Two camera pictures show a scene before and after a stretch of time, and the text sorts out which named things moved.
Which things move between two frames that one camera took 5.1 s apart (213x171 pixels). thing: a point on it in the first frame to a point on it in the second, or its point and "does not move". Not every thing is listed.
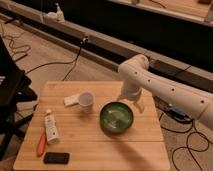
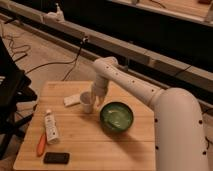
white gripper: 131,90 to 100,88
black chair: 16,88 does not move
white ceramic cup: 86,100 does not move
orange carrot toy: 41,145 does not move
